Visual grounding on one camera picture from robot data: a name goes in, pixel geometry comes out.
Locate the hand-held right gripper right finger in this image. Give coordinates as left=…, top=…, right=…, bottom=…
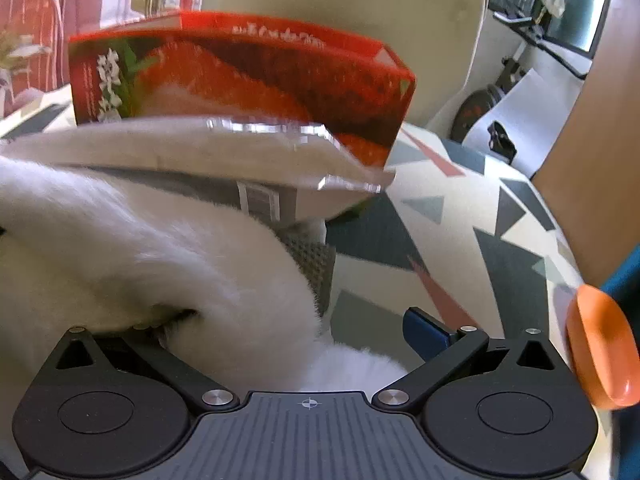
left=372, top=306, right=574, bottom=414

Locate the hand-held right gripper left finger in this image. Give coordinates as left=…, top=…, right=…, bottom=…
left=29, top=326, right=241, bottom=414

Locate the white fluffy plush item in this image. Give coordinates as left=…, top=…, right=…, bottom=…
left=0, top=155, right=417, bottom=480

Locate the red cardboard box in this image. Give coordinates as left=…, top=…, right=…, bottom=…
left=67, top=10, right=417, bottom=169

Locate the geometric patterned tablecloth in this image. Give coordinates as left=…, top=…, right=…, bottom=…
left=0, top=85, right=587, bottom=397

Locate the orange round object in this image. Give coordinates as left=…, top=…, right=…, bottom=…
left=565, top=284, right=640, bottom=409

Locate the small black clip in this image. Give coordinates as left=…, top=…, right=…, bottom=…
left=487, top=120, right=517, bottom=164

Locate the person's teal shirt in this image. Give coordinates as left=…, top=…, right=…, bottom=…
left=599, top=242, right=640, bottom=480

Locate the clear plastic packet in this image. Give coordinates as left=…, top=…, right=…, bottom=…
left=0, top=114, right=397, bottom=227

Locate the black round disc object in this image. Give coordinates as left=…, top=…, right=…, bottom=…
left=449, top=84, right=507, bottom=144

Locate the curved brown wooden board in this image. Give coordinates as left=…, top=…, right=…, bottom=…
left=530, top=0, right=640, bottom=292

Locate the white sheet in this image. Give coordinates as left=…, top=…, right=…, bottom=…
left=460, top=67, right=587, bottom=181

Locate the black metal stand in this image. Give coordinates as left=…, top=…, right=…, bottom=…
left=492, top=9, right=594, bottom=81

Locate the black framed window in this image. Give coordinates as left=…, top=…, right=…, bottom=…
left=470, top=0, right=617, bottom=60

